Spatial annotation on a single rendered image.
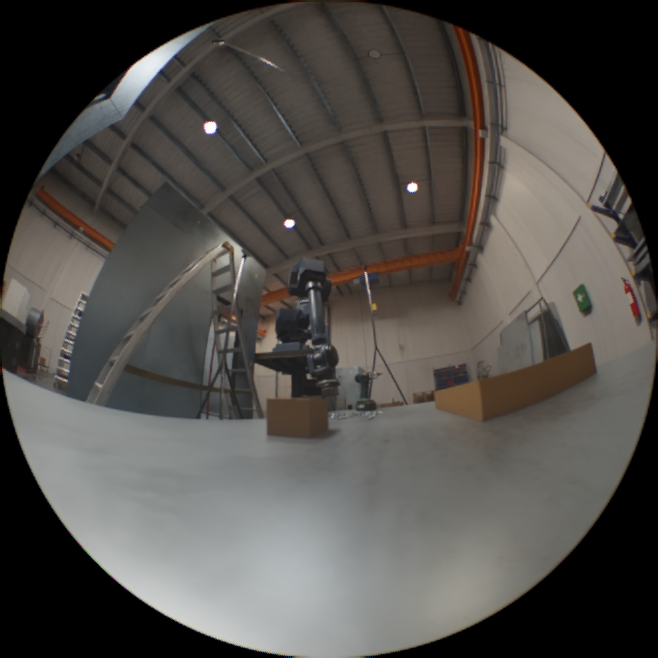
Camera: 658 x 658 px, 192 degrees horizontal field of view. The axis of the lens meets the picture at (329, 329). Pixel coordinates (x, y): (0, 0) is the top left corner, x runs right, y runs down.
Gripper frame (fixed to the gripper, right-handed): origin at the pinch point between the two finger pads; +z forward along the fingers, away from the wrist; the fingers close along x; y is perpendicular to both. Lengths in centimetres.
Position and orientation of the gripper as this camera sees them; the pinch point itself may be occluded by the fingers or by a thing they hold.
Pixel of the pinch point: (331, 408)
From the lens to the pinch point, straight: 134.5
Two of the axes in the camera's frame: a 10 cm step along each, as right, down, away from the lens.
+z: 2.0, 8.9, -4.2
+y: -9.2, 3.2, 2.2
